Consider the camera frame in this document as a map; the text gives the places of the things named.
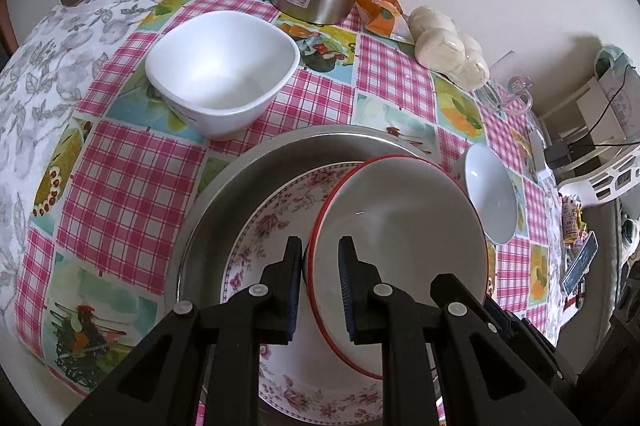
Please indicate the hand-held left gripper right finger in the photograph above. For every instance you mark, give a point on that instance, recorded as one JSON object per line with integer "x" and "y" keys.
{"x": 347, "y": 296}

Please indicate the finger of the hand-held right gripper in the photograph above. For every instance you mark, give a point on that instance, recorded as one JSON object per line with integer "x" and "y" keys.
{"x": 500, "y": 318}

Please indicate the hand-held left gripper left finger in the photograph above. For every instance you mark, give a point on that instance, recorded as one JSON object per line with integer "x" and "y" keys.
{"x": 295, "y": 296}

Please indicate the floral rimmed white plate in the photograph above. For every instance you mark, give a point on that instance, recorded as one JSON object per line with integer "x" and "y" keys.
{"x": 270, "y": 226}

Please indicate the white bowl strawberry print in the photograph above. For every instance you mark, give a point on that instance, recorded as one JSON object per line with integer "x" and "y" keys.
{"x": 400, "y": 226}

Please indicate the large pale blue bowl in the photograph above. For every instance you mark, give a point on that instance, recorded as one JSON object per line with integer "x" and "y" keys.
{"x": 487, "y": 191}

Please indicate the stainless steel plate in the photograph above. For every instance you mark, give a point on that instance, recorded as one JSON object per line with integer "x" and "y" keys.
{"x": 240, "y": 166}

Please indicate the white square bowl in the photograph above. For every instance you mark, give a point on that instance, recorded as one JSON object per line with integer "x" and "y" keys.
{"x": 220, "y": 66}

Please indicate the blue flat rectangular object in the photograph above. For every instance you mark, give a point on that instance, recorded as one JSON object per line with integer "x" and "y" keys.
{"x": 580, "y": 263}

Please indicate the white power strip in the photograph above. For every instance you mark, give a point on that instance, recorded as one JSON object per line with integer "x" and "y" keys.
{"x": 537, "y": 154}

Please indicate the black charger plug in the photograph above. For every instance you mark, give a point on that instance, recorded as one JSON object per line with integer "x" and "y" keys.
{"x": 559, "y": 155}

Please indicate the white slatted chair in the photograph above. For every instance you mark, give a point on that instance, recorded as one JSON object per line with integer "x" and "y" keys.
{"x": 605, "y": 178}

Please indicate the pink checked tablecloth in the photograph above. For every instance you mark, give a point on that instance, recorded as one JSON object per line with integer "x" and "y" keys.
{"x": 125, "y": 156}

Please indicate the clear glass mug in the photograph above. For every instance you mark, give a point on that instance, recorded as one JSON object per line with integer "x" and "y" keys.
{"x": 505, "y": 91}

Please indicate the bag of steamed buns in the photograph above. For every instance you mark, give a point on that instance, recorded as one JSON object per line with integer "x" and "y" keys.
{"x": 450, "y": 46}

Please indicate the orange snack packet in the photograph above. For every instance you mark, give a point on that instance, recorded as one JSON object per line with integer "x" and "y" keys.
{"x": 382, "y": 11}

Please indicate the grey floral tablecloth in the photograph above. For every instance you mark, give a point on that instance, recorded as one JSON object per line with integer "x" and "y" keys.
{"x": 50, "y": 56}

